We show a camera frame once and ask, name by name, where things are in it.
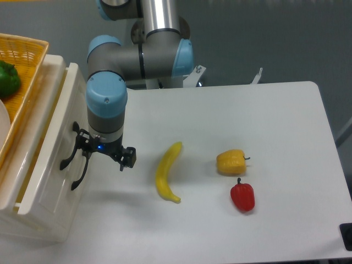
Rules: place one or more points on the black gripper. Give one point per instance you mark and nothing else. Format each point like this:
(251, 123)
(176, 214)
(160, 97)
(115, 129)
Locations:
(126, 157)

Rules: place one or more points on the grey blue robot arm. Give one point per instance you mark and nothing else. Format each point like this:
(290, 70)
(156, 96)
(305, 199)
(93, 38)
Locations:
(163, 53)

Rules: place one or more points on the white drawer cabinet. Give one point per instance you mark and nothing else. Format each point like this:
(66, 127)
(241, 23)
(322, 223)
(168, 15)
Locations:
(33, 154)

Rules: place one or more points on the yellow banana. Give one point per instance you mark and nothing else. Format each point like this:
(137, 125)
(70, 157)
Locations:
(162, 173)

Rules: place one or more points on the white plate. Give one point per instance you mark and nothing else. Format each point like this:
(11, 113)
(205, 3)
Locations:
(4, 124)

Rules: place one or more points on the green bell pepper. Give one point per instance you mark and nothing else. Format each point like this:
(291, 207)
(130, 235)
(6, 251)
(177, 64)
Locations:
(10, 80)

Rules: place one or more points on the yellow woven basket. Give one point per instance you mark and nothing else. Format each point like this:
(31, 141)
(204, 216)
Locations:
(27, 55)

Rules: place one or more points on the yellow bell pepper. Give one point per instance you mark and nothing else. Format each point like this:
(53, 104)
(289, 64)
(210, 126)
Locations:
(232, 162)

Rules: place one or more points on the red bell pepper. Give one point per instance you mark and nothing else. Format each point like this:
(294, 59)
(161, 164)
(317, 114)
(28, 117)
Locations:
(242, 195)

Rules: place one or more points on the black corner object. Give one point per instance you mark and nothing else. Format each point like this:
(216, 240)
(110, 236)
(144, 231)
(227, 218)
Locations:
(346, 232)

